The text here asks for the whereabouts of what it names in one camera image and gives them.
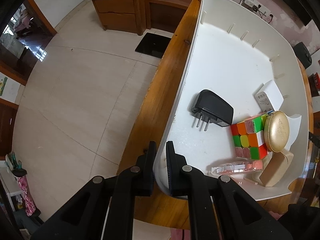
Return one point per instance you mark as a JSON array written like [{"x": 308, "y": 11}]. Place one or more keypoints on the gold round compact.
[{"x": 277, "y": 130}]

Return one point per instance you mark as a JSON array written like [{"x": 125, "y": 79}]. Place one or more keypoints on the black floor mat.
[{"x": 152, "y": 46}]

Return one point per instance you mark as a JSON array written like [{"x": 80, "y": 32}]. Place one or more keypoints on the multicoloured puzzle cube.
[{"x": 247, "y": 140}]

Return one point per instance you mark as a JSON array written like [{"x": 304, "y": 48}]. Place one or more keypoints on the beige case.
[{"x": 275, "y": 170}]

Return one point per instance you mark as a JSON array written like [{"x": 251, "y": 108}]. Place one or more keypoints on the white charger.
[{"x": 271, "y": 92}]

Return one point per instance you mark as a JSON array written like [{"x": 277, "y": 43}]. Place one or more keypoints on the black charger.
[{"x": 215, "y": 107}]

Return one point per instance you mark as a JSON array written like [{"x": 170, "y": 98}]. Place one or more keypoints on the pink toy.
[{"x": 22, "y": 20}]

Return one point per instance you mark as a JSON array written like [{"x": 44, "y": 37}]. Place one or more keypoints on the wooden shelf unit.
[{"x": 6, "y": 127}]

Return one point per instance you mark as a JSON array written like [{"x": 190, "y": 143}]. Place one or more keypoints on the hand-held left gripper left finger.
[{"x": 151, "y": 160}]

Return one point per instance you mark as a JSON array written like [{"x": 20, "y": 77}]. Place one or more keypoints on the person's dark clothing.
[{"x": 300, "y": 217}]

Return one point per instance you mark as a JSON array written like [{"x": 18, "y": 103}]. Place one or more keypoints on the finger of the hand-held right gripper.
[{"x": 315, "y": 138}]

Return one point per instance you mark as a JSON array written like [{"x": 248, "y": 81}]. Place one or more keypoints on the teal white brushes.
[{"x": 12, "y": 161}]

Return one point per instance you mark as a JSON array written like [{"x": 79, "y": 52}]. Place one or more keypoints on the pink floral holder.
[{"x": 26, "y": 195}]

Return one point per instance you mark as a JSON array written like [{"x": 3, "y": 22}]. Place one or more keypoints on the black wall television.
[{"x": 295, "y": 0}]

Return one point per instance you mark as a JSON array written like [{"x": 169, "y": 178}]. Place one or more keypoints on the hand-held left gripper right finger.
[{"x": 170, "y": 165}]

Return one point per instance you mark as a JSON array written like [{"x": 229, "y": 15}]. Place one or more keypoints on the yellow print poster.
[{"x": 3, "y": 86}]

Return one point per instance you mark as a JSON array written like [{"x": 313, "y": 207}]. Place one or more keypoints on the wooden television bench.
[{"x": 165, "y": 15}]

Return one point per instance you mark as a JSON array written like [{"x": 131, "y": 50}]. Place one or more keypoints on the wooden drawer cabinet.
[{"x": 117, "y": 15}]

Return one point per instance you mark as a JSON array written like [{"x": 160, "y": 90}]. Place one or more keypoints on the white plastic storage bin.
[{"x": 225, "y": 67}]

